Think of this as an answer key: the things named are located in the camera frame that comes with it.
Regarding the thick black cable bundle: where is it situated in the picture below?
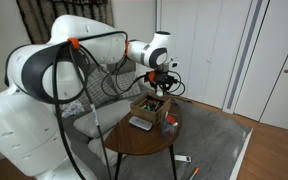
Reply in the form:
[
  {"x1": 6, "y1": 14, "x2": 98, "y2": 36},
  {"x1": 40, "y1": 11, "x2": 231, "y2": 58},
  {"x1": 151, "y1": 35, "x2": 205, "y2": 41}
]
[{"x1": 51, "y1": 41, "x2": 87, "y2": 180}]

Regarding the black cable white tape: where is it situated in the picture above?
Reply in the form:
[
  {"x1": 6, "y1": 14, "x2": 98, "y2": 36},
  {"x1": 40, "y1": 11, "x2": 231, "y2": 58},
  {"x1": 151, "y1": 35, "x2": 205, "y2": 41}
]
[{"x1": 68, "y1": 46, "x2": 113, "y2": 180}]

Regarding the white frame gray stripe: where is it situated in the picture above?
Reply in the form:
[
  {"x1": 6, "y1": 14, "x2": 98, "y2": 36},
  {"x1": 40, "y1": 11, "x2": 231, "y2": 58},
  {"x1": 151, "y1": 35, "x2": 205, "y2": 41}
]
[{"x1": 222, "y1": 0, "x2": 268, "y2": 115}]

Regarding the looping black gripper cable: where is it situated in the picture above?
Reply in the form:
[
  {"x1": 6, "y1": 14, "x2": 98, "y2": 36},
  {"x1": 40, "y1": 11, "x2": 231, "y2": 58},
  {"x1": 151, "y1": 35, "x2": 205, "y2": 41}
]
[{"x1": 98, "y1": 58, "x2": 152, "y2": 98}]

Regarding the orange cable strap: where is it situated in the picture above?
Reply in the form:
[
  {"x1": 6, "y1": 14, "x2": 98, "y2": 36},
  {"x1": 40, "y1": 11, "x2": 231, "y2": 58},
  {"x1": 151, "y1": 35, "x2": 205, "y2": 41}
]
[
  {"x1": 67, "y1": 37, "x2": 81, "y2": 50},
  {"x1": 124, "y1": 40, "x2": 131, "y2": 58},
  {"x1": 147, "y1": 71, "x2": 157, "y2": 84}
]

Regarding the checkered gray pillow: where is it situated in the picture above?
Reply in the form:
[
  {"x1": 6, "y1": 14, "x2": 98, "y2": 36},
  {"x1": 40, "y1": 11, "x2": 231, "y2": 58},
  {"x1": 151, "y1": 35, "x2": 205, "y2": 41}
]
[{"x1": 78, "y1": 68, "x2": 143, "y2": 109}]

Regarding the white pen orange cap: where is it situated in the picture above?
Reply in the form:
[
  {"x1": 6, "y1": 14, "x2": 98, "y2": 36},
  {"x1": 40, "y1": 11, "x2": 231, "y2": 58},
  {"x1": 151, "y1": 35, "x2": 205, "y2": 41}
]
[{"x1": 188, "y1": 167, "x2": 201, "y2": 180}]

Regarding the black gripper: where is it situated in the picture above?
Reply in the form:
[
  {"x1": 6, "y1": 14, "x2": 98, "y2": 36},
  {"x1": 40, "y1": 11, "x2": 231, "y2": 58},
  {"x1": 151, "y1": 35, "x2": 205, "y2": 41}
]
[{"x1": 152, "y1": 70, "x2": 178, "y2": 97}]

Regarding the white sliding door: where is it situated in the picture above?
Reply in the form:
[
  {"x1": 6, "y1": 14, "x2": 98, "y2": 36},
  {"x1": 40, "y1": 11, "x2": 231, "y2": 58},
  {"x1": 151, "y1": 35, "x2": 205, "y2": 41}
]
[{"x1": 233, "y1": 0, "x2": 288, "y2": 123}]

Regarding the white remote control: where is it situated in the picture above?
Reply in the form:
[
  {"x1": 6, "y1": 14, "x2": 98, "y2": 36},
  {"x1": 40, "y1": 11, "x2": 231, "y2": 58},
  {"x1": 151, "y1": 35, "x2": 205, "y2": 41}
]
[{"x1": 174, "y1": 154, "x2": 192, "y2": 164}]

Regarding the brown cardboard box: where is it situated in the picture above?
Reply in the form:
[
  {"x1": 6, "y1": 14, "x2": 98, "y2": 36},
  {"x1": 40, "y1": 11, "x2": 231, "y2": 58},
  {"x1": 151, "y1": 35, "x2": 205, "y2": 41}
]
[{"x1": 129, "y1": 92, "x2": 172, "y2": 126}]

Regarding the orange white glue stick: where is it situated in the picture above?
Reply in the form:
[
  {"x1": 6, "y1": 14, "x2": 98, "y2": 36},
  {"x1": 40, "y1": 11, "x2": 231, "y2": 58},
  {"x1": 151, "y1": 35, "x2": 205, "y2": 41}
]
[{"x1": 166, "y1": 114, "x2": 177, "y2": 125}]

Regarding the white closet door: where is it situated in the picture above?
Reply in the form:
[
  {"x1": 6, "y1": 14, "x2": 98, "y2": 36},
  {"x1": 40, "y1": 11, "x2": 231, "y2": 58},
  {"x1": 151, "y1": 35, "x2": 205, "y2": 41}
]
[{"x1": 159, "y1": 0, "x2": 253, "y2": 109}]

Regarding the gray sofa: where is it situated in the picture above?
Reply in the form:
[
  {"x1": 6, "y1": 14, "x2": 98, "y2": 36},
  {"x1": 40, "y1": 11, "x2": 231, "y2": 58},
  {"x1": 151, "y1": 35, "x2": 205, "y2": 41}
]
[{"x1": 59, "y1": 59, "x2": 158, "y2": 180}]

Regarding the light gray sofa cushion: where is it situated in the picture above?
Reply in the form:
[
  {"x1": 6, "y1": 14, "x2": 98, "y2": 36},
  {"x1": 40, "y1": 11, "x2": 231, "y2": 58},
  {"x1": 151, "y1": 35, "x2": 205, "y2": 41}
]
[
  {"x1": 87, "y1": 128, "x2": 128, "y2": 168},
  {"x1": 73, "y1": 99, "x2": 134, "y2": 139}
]

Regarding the dark patterned wall hanging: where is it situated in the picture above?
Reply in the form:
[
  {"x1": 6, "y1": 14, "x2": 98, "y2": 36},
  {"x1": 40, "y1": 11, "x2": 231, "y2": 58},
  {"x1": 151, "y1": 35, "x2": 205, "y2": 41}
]
[{"x1": 16, "y1": 0, "x2": 115, "y2": 45}]

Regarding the black table leg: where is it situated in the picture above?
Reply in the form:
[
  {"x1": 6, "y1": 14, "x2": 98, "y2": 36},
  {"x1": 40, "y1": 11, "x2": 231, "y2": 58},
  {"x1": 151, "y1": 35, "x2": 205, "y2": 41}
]
[
  {"x1": 168, "y1": 144, "x2": 178, "y2": 180},
  {"x1": 113, "y1": 152, "x2": 123, "y2": 180}
]

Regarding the round brown wooden table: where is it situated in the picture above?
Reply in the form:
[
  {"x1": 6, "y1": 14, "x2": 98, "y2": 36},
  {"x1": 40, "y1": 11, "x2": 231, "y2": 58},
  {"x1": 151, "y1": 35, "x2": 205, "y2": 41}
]
[{"x1": 113, "y1": 98, "x2": 253, "y2": 180}]

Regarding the white patterned small pillow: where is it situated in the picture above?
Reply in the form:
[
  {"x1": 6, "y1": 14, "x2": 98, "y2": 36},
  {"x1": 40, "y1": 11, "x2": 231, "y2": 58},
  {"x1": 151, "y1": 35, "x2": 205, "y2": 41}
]
[{"x1": 59, "y1": 99, "x2": 86, "y2": 118}]

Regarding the gray mesh pen holder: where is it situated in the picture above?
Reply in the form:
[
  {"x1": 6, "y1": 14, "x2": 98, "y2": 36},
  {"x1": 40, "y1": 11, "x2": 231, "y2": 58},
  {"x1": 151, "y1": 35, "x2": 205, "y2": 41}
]
[{"x1": 160, "y1": 110, "x2": 179, "y2": 137}]

